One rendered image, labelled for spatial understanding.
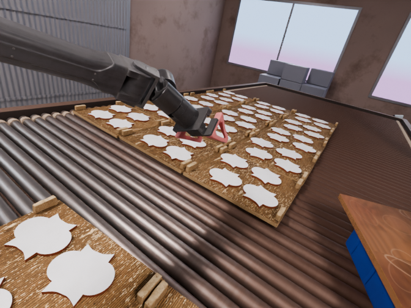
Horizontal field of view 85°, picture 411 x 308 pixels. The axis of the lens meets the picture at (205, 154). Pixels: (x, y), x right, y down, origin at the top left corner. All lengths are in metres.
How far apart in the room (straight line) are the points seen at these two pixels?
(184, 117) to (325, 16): 5.34
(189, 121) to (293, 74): 4.28
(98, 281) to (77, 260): 0.07
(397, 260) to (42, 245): 0.84
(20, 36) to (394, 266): 0.84
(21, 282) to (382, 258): 0.80
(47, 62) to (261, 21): 5.75
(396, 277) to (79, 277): 0.69
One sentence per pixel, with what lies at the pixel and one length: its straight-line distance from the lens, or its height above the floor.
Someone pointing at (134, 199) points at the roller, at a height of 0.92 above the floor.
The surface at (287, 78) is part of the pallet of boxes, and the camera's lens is 4.77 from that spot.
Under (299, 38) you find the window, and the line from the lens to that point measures 5.76.
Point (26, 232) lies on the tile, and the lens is 0.72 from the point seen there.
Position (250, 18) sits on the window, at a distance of 6.14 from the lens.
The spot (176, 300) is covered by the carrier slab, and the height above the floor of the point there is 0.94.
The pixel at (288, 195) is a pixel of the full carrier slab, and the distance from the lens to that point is 0.98.
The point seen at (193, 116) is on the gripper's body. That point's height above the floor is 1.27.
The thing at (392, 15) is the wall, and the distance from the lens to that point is 5.73.
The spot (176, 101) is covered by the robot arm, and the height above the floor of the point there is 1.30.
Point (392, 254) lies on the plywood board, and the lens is 0.77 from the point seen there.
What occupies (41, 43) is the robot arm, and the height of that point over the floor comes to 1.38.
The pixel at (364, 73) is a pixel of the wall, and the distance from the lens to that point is 5.65.
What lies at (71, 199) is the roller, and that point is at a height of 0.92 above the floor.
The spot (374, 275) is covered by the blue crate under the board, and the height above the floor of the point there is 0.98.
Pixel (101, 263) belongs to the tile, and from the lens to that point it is 0.61.
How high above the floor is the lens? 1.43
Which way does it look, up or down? 27 degrees down
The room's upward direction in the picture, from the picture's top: 11 degrees clockwise
